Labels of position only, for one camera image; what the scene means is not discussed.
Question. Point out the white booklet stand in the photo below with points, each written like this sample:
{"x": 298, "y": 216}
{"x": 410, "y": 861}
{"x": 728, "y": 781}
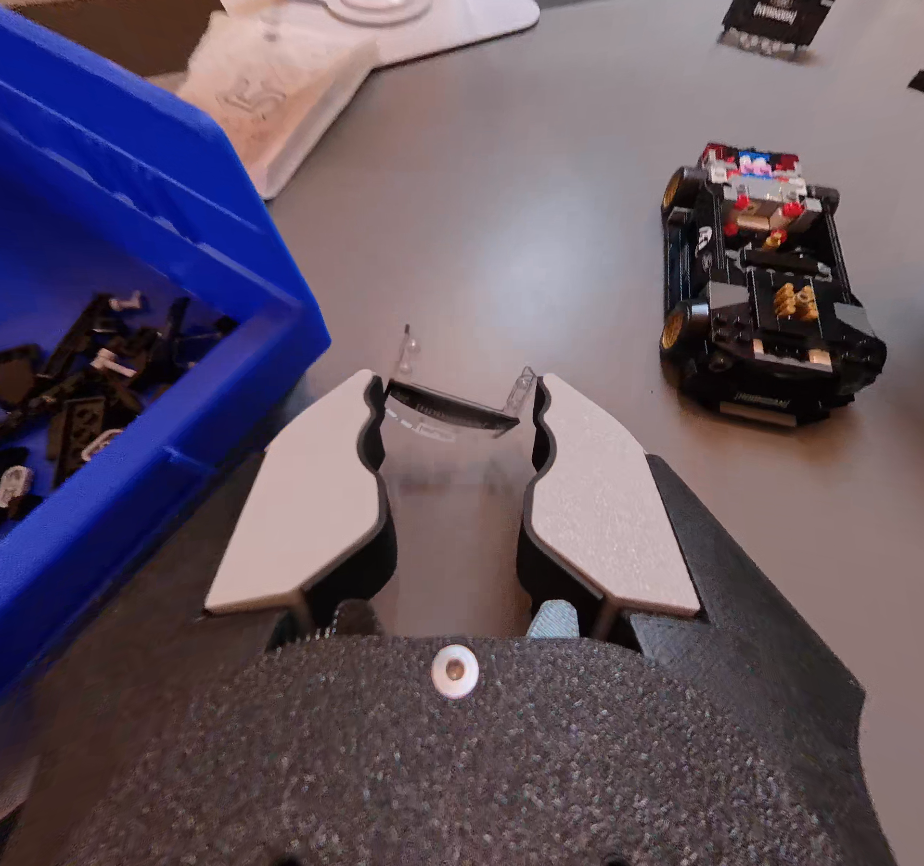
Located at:
{"x": 462, "y": 7}

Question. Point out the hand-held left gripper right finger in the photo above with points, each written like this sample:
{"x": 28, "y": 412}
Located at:
{"x": 614, "y": 513}

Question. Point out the clear lego windshield piece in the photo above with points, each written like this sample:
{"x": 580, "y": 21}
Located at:
{"x": 448, "y": 407}

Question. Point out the loose lego pieces in bin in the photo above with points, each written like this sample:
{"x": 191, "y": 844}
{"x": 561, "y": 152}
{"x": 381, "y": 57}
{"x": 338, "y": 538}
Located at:
{"x": 87, "y": 390}

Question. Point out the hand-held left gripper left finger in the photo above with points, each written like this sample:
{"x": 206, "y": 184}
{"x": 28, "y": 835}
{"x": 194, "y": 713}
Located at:
{"x": 296, "y": 513}

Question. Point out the white printed paper bag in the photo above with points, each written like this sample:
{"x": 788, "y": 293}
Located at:
{"x": 275, "y": 87}

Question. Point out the tiny black lego piece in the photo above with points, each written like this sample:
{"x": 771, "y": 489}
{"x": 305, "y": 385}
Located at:
{"x": 917, "y": 81}

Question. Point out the black lego car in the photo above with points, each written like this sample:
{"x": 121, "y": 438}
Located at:
{"x": 773, "y": 303}

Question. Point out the blue plastic bin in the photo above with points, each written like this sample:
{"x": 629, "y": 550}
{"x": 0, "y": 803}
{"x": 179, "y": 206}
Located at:
{"x": 145, "y": 145}

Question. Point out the black printed lego plate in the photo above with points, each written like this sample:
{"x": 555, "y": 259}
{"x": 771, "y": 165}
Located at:
{"x": 780, "y": 12}

